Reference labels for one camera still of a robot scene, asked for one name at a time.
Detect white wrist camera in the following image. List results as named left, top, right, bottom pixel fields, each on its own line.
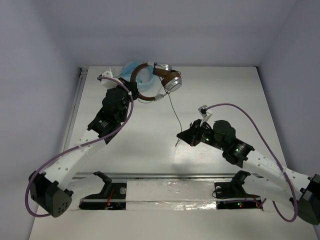
left=99, top=67, right=122, bottom=90
left=198, top=105, right=212, bottom=126

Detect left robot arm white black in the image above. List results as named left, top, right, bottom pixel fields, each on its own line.
left=24, top=75, right=139, bottom=218

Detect brown silver headphones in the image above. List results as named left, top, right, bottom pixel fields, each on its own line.
left=130, top=62, right=183, bottom=102

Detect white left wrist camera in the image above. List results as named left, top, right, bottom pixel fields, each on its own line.
left=99, top=67, right=122, bottom=90

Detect thin black headphone cable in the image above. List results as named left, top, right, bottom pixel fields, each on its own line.
left=166, top=92, right=185, bottom=148

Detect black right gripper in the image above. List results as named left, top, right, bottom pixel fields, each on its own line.
left=176, top=119, right=226, bottom=151

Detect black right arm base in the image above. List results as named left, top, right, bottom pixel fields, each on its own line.
left=211, top=170, right=266, bottom=210

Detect blue headphones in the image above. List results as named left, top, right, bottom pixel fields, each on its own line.
left=119, top=61, right=155, bottom=92

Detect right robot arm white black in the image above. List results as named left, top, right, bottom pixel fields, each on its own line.
left=176, top=119, right=320, bottom=225

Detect aluminium table frame rail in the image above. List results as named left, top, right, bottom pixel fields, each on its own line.
left=58, top=67, right=89, bottom=153

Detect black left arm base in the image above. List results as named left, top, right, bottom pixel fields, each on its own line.
left=79, top=171, right=127, bottom=211

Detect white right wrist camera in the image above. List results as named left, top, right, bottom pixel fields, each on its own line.
left=198, top=105, right=212, bottom=126

